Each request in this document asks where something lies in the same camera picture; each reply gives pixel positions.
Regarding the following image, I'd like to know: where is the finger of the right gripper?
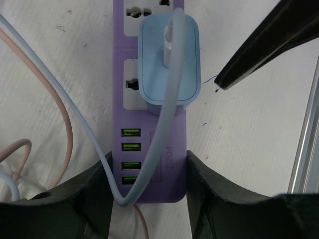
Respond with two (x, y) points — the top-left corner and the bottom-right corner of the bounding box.
(214, 0), (319, 90)

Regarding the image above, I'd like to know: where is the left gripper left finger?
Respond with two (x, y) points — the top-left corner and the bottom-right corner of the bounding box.
(0, 162), (113, 239)

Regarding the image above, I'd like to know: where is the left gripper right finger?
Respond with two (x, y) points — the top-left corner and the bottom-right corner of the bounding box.
(186, 151), (319, 239)

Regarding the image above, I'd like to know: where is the purple power strip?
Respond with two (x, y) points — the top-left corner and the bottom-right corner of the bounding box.
(112, 0), (186, 204)

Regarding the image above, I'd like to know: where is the blue charger plug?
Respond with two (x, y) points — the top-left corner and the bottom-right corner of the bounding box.
(138, 8), (201, 115)

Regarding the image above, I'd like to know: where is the aluminium front rail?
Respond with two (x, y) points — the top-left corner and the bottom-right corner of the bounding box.
(288, 65), (319, 194)

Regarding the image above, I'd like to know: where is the light blue usb cable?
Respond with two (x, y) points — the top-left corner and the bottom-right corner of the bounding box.
(0, 7), (186, 207)

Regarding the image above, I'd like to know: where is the pink usb cable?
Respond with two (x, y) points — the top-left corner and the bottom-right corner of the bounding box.
(0, 28), (150, 239)

